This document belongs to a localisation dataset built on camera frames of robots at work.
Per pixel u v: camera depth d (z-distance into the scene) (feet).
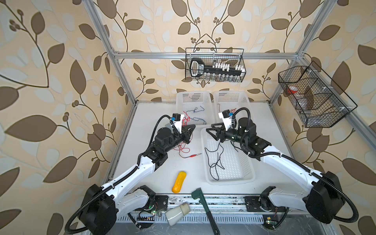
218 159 2.92
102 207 1.29
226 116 2.11
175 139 2.11
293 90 2.64
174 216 2.18
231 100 3.92
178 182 2.55
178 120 2.10
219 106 3.78
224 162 2.91
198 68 2.76
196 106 3.90
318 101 2.39
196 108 3.77
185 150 3.07
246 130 1.83
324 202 1.29
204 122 3.49
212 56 2.93
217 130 2.18
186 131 2.13
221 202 2.48
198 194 2.53
